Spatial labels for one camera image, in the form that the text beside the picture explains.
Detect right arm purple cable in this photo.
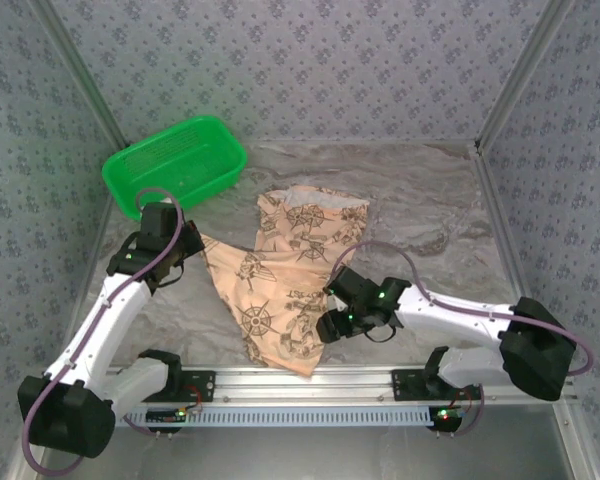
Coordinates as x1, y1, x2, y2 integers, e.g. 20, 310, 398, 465
329, 240, 595, 377

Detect green plastic basket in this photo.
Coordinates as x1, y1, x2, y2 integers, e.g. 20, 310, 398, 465
101, 115, 248, 224

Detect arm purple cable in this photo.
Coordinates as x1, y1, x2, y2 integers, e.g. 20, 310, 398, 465
22, 187, 185, 476
329, 240, 595, 377

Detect slotted white cable duct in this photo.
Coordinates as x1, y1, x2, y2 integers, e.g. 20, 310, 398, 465
114, 405, 444, 429

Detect peach printed t-shirt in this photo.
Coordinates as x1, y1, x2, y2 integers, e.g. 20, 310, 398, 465
199, 185, 370, 377

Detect grey metal panel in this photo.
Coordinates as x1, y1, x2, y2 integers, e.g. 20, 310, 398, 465
4, 403, 600, 480

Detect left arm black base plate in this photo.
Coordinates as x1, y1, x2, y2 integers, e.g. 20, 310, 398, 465
144, 368, 217, 404

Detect aluminium mounting rail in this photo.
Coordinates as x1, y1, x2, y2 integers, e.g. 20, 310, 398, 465
32, 364, 579, 405

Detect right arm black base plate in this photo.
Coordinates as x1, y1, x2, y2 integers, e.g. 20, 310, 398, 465
391, 368, 484, 403

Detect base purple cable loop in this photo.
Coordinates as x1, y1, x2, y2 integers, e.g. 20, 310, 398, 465
124, 417, 161, 439
452, 383, 486, 437

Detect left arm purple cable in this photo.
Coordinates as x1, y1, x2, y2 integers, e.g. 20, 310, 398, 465
22, 187, 185, 476

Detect thin aluminium side rail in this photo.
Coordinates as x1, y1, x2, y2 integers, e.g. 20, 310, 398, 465
77, 202, 117, 306

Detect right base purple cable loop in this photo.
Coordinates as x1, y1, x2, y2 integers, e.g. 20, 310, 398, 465
452, 383, 486, 437

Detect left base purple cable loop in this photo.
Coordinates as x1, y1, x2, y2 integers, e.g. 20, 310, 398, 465
124, 417, 161, 439

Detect aluminium frame post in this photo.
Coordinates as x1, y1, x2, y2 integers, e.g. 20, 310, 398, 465
29, 0, 131, 147
473, 0, 577, 151

